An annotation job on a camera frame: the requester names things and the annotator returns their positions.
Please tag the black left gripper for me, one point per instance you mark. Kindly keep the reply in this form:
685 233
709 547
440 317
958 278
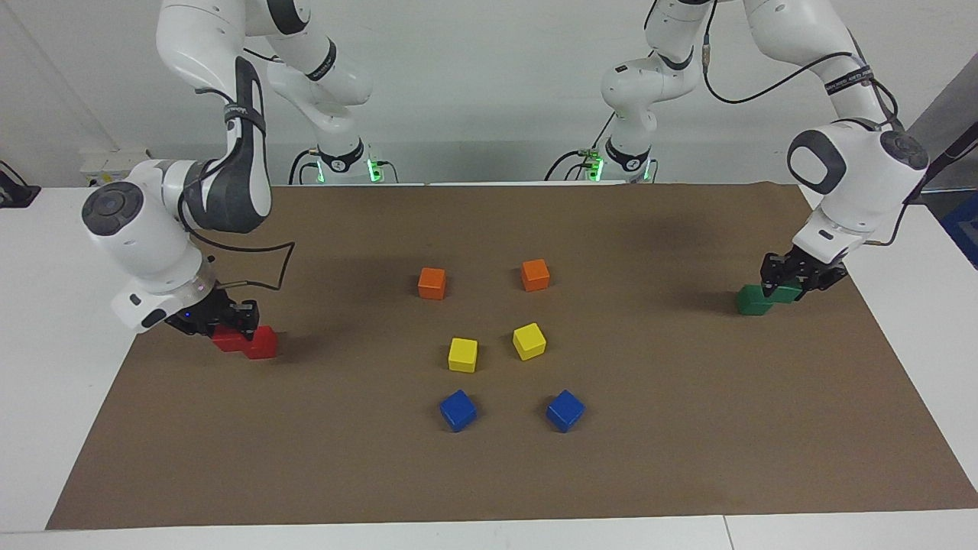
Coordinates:
806 269

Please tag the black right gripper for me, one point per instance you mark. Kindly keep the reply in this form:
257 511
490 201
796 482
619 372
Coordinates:
214 309

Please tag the green wooden cube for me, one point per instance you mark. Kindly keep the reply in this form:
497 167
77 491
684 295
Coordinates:
752 302
787 293

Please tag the red wooden cube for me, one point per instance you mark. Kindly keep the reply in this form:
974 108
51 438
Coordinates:
263 345
228 341

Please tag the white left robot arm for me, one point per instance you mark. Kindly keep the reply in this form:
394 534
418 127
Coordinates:
863 183

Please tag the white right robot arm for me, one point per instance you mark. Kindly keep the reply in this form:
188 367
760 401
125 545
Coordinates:
145 229

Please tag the brown paper table mat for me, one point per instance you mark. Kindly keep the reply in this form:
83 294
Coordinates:
306 443

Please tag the blue bin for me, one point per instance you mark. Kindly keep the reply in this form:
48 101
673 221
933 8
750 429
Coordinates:
964 229

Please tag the white power strip box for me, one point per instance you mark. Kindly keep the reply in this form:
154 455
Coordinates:
114 164

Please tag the black stand with pole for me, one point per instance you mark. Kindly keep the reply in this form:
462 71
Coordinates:
947 156

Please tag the orange wooden cube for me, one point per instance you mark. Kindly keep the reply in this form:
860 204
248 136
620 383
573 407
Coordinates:
432 283
535 275

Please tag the yellow wooden cube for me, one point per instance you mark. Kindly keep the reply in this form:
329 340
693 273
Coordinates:
529 341
462 355

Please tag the blue wooden cube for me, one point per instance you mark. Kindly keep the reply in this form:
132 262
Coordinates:
458 411
565 411

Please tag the black clamp bracket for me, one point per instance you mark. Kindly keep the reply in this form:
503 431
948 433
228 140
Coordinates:
15 191

